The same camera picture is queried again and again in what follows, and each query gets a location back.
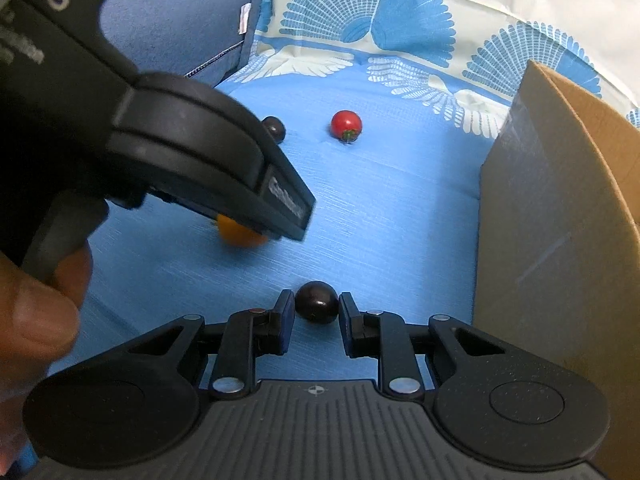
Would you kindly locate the red cherry tomato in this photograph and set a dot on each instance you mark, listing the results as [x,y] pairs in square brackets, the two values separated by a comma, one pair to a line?
[346,122]

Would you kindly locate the person's left hand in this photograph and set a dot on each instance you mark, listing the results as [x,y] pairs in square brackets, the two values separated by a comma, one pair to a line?
[35,310]

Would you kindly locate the person's blue jeans leg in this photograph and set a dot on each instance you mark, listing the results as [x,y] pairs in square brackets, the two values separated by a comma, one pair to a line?
[175,20]

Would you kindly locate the small orange fruit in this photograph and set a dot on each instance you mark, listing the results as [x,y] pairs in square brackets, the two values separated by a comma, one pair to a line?
[240,236]

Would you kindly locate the blue white printed bed sheet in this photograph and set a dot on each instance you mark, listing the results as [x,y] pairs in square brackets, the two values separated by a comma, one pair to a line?
[400,210]

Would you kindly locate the brown cardboard box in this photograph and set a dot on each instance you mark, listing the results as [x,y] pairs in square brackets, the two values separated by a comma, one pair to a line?
[550,220]

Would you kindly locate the dark purple grape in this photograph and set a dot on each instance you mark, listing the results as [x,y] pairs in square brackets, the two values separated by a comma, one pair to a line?
[316,302]
[276,128]

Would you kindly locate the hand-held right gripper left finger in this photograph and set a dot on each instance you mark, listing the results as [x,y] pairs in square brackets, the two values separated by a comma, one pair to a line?
[286,322]

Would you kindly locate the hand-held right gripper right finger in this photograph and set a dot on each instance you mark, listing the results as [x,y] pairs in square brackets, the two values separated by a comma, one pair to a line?
[346,326]

